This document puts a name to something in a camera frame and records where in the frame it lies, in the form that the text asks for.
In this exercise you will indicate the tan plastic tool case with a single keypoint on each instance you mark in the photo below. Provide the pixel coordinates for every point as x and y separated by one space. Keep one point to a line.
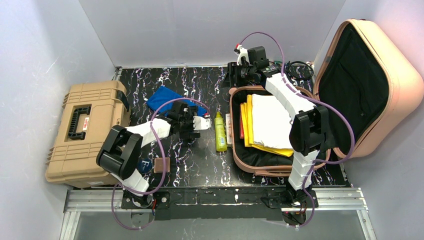
90 110

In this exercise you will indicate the white shirt blue print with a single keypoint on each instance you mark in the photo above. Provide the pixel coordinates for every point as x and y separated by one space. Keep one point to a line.
270 123

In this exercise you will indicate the pink suitcase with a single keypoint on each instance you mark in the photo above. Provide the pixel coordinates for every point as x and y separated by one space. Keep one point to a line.
369 85

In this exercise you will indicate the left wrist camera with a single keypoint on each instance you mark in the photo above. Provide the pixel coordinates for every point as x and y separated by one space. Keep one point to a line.
201 123

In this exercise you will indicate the aluminium frame rail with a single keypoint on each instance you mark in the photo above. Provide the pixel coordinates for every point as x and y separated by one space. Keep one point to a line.
216 203

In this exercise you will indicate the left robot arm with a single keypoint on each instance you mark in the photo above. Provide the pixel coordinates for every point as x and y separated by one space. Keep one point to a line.
119 154

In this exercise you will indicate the blue microfibre towel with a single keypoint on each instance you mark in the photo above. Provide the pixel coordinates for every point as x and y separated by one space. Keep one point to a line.
164 94

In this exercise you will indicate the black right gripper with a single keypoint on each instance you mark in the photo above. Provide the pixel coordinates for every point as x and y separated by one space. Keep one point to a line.
234 74

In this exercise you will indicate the yellow-green spray bottle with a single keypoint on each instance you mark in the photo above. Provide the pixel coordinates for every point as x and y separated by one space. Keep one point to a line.
220 133

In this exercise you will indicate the brown leather wallet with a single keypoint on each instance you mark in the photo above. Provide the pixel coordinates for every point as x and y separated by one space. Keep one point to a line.
162 166

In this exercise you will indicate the dark round jar lid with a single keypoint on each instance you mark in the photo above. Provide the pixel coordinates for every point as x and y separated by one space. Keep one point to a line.
144 166

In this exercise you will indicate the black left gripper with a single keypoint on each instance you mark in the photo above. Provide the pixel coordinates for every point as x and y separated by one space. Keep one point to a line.
191 122

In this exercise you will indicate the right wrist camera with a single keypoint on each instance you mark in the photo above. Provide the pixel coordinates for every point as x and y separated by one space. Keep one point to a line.
255 56

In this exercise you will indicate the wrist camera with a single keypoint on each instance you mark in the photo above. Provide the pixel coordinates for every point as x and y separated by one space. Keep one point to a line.
255 56
201 123

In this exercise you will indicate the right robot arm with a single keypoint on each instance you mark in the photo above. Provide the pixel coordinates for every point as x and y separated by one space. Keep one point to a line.
309 118

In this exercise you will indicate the yellow garment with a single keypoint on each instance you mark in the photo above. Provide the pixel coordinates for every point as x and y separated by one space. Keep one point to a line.
247 122

